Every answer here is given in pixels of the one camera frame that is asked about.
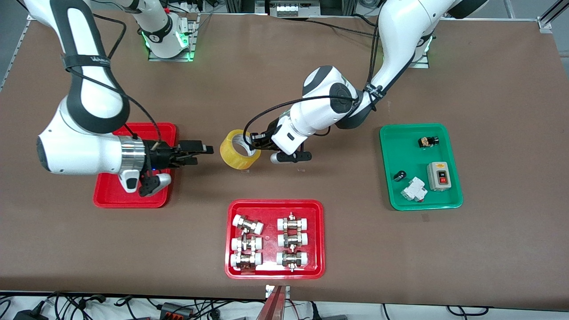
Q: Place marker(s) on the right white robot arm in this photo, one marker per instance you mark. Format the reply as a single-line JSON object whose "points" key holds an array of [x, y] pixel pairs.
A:
{"points": [[80, 155]]}

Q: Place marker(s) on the grey push-button switch box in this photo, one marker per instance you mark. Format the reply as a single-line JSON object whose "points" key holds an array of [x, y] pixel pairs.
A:
{"points": [[441, 177]]}

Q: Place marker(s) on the black power adapter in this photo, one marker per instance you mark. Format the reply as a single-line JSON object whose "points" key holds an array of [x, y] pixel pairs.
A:
{"points": [[31, 315]]}

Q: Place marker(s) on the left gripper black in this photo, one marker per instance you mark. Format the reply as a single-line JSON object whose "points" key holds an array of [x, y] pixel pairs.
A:
{"points": [[265, 139]]}

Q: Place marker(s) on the black floor plug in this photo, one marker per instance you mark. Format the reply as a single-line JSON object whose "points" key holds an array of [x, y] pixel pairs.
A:
{"points": [[329, 317]]}

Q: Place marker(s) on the black orange connector box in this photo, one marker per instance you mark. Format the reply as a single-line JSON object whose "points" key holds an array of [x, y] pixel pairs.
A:
{"points": [[175, 310]]}

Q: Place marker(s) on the silver metal bracket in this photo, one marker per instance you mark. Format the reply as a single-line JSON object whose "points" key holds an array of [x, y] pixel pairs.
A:
{"points": [[269, 291]]}

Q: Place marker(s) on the yellow packing tape roll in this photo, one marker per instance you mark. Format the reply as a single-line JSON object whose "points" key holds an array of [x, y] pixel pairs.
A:
{"points": [[231, 155]]}

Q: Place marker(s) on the small black brown component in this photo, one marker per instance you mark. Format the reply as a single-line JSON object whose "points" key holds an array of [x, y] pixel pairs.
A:
{"points": [[428, 142]]}

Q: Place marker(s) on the aluminium frame rail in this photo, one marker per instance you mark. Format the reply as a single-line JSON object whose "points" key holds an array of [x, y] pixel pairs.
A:
{"points": [[29, 18], [544, 22]]}

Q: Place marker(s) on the red plastic fittings tray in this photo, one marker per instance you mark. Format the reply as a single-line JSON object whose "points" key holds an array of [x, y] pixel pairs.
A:
{"points": [[271, 271]]}

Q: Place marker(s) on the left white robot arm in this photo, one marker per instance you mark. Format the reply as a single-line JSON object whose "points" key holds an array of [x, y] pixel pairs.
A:
{"points": [[320, 115]]}

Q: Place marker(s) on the plain red plastic tray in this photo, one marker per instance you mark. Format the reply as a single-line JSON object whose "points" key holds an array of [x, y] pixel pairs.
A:
{"points": [[111, 198]]}

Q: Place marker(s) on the reddish metal bar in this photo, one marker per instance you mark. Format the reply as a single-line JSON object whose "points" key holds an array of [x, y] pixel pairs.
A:
{"points": [[272, 309]]}

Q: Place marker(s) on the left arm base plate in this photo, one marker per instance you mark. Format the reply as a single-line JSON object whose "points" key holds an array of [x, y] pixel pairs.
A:
{"points": [[422, 65]]}

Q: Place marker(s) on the white-capped brass pipe fitting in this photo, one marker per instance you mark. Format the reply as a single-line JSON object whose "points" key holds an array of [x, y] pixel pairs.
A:
{"points": [[248, 224], [246, 260], [293, 223], [246, 243], [292, 259], [292, 240]]}

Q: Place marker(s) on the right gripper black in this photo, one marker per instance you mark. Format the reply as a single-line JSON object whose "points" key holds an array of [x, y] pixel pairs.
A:
{"points": [[161, 156]]}

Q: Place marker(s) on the green plastic tray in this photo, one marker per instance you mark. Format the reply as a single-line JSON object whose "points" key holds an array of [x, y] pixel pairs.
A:
{"points": [[413, 155]]}

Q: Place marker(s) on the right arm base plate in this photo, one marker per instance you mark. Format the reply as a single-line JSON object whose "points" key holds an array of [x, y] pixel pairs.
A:
{"points": [[173, 59]]}

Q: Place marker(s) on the white circuit breaker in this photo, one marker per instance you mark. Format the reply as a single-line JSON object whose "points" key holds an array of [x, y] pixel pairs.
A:
{"points": [[414, 190]]}

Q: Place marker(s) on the small black cylinder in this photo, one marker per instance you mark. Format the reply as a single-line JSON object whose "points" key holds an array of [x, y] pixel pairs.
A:
{"points": [[400, 176]]}

